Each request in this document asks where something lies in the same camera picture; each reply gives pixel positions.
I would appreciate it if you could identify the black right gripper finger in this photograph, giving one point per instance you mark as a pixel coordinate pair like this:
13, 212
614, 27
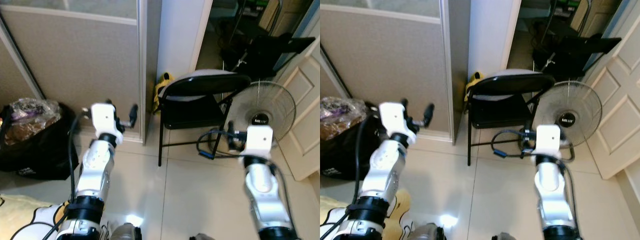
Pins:
522, 138
230, 132

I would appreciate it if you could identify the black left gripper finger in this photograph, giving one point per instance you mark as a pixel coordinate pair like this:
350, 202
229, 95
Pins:
133, 114
404, 102
109, 102
428, 115

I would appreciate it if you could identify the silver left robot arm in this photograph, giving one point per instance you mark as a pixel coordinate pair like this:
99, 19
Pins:
380, 170
95, 165

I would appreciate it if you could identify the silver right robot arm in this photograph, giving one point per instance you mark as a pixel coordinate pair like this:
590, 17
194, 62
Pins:
262, 190
547, 185

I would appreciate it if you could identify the round floor fan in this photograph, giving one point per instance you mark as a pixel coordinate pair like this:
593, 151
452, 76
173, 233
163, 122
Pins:
260, 107
567, 105

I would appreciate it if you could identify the yellow cloth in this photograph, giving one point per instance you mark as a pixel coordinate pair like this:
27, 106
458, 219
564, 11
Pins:
474, 80
162, 85

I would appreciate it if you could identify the sliding wardrobe door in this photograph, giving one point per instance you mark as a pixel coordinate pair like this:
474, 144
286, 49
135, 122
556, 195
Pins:
390, 55
80, 55

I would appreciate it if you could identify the black folding chair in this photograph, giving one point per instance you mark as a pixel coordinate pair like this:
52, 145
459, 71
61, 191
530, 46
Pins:
200, 85
505, 85

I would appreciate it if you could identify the clear crumpled plastic bag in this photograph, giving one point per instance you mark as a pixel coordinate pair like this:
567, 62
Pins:
30, 120
340, 117

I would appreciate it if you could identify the white panel door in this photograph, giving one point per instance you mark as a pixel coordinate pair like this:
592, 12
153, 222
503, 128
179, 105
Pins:
620, 100
305, 100

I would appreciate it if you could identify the black fabric bag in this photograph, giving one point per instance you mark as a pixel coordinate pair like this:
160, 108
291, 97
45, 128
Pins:
40, 155
340, 160

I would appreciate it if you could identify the black folding stand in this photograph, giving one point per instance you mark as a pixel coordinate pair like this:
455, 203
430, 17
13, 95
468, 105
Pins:
575, 50
270, 50

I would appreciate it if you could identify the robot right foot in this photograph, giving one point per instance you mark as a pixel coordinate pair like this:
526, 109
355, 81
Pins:
505, 237
202, 237

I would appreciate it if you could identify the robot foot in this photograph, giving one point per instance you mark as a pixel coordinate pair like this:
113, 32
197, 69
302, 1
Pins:
505, 237
202, 237
425, 232
125, 232

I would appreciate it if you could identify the yellow cartoon print blanket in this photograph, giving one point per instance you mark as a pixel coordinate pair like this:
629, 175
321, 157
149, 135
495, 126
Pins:
20, 215
327, 207

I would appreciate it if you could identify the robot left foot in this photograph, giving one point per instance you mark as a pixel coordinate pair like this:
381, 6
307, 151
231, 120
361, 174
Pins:
425, 232
125, 232

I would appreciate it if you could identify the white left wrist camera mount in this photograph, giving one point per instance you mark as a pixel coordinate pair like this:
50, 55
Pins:
105, 117
395, 120

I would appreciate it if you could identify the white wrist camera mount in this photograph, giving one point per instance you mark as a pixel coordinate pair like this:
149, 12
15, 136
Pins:
259, 139
547, 139
105, 117
395, 120

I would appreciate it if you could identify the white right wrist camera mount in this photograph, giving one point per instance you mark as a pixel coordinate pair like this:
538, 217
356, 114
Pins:
259, 139
547, 139

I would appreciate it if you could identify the white door frame post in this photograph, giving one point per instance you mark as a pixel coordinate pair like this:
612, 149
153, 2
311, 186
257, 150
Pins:
490, 35
180, 35

